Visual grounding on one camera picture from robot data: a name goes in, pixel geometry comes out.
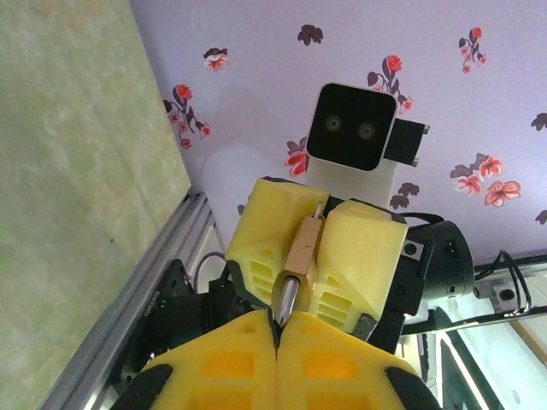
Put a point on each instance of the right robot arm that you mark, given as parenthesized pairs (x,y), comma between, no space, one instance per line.
(188,312)

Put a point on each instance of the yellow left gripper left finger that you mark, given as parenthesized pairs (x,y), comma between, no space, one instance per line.
(222,367)

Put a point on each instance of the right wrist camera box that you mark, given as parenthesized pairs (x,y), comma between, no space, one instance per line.
(350,128)

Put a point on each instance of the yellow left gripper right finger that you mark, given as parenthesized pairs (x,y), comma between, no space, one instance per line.
(333,367)

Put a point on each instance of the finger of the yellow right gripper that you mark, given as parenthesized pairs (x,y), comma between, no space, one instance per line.
(269,222)
(363,252)

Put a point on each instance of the wide aluminium base rail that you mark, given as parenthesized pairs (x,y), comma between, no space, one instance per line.
(128,307)

